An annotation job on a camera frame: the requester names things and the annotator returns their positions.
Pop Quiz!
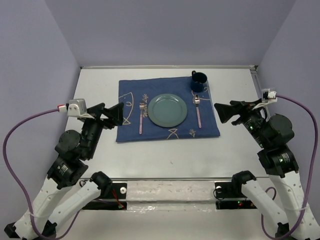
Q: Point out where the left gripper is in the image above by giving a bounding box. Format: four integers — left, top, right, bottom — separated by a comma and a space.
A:
83, 101, 126, 158

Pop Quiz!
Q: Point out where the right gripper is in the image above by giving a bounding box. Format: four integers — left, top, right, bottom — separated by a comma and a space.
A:
213, 97, 270, 148

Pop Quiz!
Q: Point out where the blue cloth placemat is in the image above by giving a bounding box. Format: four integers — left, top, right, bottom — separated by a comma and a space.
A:
116, 76, 221, 143

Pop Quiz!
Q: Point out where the fork with pink handle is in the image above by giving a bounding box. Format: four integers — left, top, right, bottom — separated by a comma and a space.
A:
139, 102, 145, 135

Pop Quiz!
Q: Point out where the spoon with pink handle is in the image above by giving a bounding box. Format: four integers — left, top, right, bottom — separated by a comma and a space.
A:
192, 94, 202, 129

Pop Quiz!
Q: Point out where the dark blue mug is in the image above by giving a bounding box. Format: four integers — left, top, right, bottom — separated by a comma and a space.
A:
190, 70, 208, 93

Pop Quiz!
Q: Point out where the teal plate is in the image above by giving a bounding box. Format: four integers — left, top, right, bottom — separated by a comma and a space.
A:
147, 93, 188, 128

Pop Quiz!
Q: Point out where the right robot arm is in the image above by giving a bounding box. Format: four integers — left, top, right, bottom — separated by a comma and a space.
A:
214, 99, 320, 240

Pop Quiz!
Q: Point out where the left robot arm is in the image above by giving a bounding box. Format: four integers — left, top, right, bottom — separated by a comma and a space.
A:
2, 99, 124, 240

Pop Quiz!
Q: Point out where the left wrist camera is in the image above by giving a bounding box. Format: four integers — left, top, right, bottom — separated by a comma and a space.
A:
57, 98, 88, 118

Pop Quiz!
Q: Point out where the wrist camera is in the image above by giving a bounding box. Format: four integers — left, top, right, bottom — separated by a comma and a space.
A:
57, 98, 88, 118
253, 88, 278, 110

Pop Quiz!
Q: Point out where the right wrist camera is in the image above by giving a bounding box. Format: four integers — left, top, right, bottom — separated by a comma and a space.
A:
253, 88, 278, 110

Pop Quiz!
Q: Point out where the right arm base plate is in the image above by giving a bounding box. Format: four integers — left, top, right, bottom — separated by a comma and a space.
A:
213, 181, 256, 210

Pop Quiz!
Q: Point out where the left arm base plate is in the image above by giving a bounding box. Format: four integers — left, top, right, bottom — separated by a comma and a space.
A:
82, 181, 128, 211

